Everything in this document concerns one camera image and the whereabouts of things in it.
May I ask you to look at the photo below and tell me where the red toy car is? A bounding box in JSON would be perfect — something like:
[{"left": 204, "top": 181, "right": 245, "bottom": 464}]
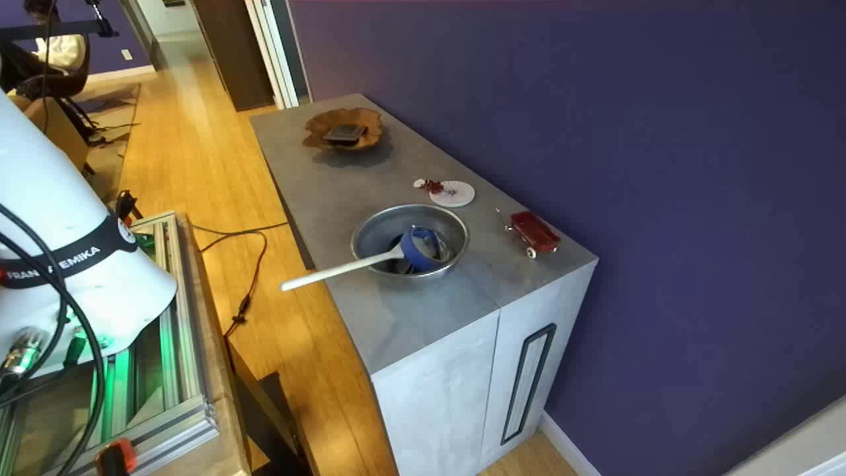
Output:
[{"left": 506, "top": 212, "right": 559, "bottom": 259}]

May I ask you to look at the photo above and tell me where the black floor cable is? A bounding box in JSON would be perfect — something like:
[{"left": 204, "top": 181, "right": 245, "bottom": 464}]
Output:
[{"left": 189, "top": 220, "right": 290, "bottom": 339}]

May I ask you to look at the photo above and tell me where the black cabinet door handle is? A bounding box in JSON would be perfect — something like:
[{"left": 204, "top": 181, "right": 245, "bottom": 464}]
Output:
[{"left": 500, "top": 323, "right": 557, "bottom": 445}]

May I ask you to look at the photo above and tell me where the silver metal bowl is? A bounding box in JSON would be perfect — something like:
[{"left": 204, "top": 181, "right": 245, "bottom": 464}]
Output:
[{"left": 352, "top": 204, "right": 467, "bottom": 277}]

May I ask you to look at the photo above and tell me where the brown wooden bowl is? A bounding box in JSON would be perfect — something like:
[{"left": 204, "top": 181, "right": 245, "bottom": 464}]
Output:
[{"left": 303, "top": 109, "right": 382, "bottom": 150}]

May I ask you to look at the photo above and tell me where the white long-handled spoon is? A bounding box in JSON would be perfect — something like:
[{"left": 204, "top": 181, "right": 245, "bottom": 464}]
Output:
[{"left": 280, "top": 245, "right": 405, "bottom": 292}]

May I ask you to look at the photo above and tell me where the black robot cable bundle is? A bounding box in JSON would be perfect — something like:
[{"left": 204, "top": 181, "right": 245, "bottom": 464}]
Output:
[{"left": 0, "top": 204, "right": 109, "bottom": 476}]

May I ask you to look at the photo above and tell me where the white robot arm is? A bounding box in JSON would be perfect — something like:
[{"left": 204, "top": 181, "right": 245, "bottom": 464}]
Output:
[{"left": 0, "top": 93, "right": 176, "bottom": 354}]

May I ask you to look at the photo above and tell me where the black office chair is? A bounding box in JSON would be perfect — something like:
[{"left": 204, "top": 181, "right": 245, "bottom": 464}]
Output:
[{"left": 0, "top": 0, "right": 102, "bottom": 145}]

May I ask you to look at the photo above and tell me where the small white plate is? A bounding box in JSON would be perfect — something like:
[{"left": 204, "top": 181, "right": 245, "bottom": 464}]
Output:
[{"left": 415, "top": 181, "right": 476, "bottom": 208}]

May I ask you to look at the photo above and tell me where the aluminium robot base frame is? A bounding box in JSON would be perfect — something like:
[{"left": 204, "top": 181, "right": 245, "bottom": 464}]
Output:
[{"left": 0, "top": 214, "right": 220, "bottom": 476}]

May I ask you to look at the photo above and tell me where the grey concrete cabinet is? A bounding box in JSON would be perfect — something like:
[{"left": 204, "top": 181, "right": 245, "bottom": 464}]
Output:
[{"left": 254, "top": 103, "right": 598, "bottom": 476}]

